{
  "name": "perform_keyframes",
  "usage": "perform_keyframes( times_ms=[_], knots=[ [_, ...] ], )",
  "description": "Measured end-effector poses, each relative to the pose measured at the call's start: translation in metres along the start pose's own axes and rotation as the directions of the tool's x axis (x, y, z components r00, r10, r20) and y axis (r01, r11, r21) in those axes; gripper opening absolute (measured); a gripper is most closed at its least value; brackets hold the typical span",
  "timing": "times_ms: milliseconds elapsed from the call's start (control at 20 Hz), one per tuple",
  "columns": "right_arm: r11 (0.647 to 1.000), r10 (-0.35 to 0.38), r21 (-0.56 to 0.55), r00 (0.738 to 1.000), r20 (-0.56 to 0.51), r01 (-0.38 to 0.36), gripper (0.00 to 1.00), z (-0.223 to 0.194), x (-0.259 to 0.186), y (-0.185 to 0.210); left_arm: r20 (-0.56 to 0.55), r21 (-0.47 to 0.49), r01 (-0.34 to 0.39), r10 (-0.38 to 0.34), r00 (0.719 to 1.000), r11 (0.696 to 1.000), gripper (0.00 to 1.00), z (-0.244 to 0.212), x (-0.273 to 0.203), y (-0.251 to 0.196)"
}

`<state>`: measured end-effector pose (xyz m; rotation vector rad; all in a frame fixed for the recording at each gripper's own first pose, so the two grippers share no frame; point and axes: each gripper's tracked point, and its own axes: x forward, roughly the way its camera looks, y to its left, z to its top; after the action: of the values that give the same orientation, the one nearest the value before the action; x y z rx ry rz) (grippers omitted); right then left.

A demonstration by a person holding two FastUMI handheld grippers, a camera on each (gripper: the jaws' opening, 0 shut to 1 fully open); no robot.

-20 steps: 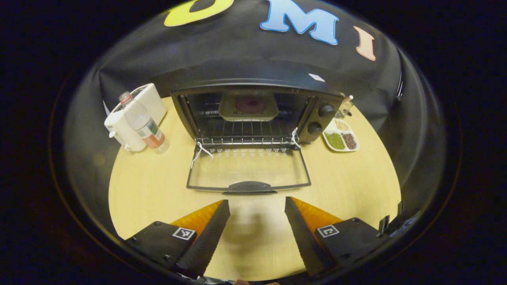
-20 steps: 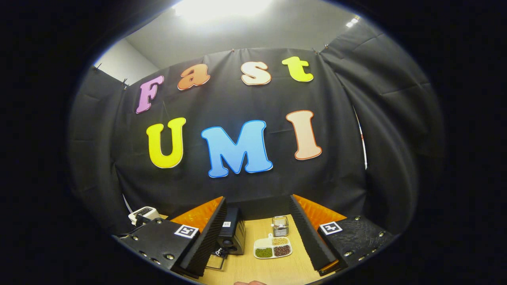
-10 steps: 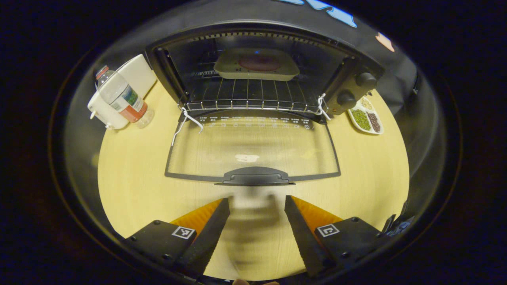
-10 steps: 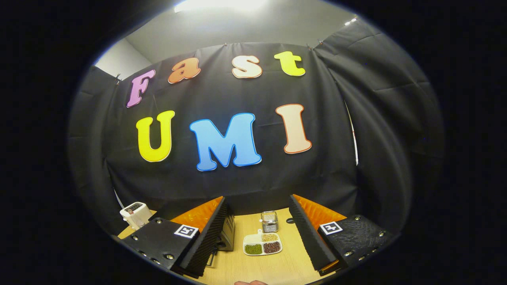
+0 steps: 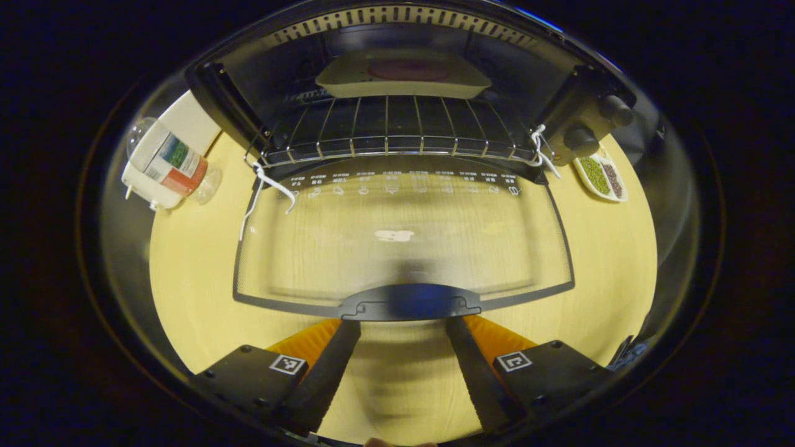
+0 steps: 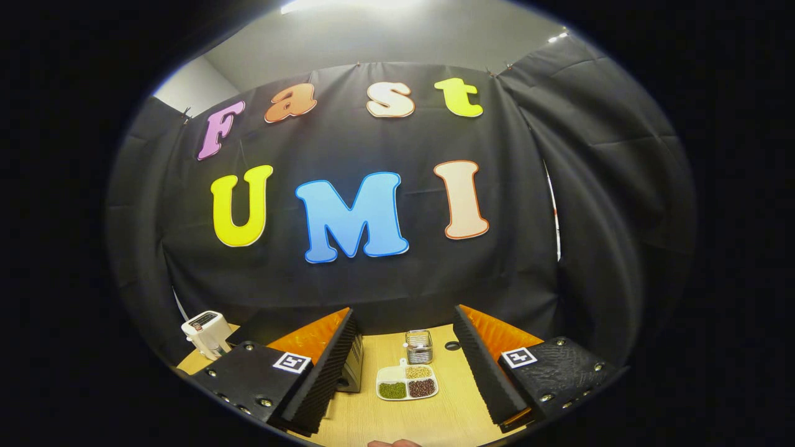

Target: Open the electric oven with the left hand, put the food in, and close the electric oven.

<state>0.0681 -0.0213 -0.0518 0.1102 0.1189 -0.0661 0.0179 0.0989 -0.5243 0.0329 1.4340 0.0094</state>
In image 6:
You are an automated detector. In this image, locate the large ceiling light panel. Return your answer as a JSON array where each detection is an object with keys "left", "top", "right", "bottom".
[{"left": 279, "top": 0, "right": 429, "bottom": 14}]

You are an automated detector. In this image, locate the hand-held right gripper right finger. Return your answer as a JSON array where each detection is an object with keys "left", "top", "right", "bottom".
[{"left": 452, "top": 304, "right": 629, "bottom": 433}]

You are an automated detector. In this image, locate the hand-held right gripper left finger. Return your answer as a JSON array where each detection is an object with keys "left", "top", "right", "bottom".
[{"left": 189, "top": 307, "right": 362, "bottom": 436}]

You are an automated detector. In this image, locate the metal wire basket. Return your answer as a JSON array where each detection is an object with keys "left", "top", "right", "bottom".
[{"left": 405, "top": 330, "right": 434, "bottom": 364}]

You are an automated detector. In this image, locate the white divided tray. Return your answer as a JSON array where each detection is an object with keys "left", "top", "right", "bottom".
[{"left": 376, "top": 358, "right": 439, "bottom": 401}]

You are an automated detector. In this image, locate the white small appliance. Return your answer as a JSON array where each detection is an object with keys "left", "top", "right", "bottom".
[{"left": 181, "top": 310, "right": 232, "bottom": 361}]

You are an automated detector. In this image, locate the black electric oven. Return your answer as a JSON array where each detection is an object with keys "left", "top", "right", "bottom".
[{"left": 225, "top": 309, "right": 365, "bottom": 394}]

